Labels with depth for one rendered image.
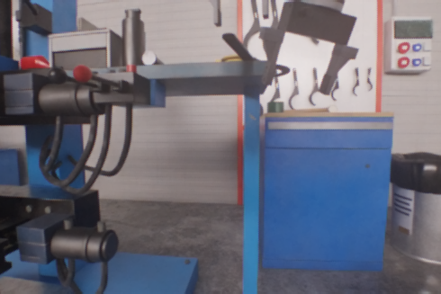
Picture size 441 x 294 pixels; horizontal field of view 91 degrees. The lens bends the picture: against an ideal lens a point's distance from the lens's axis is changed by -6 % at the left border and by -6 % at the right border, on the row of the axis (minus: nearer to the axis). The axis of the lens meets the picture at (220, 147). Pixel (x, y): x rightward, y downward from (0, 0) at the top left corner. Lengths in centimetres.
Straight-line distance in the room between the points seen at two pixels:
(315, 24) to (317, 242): 129
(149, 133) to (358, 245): 222
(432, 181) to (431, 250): 45
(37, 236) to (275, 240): 117
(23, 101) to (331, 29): 82
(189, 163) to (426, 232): 210
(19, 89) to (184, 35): 214
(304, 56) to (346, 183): 156
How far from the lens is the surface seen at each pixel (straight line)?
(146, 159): 281
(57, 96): 82
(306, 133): 138
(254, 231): 98
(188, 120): 261
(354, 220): 158
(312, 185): 144
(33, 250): 96
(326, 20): 50
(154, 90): 78
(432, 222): 192
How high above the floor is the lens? 86
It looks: 5 degrees down
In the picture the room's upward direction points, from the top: straight up
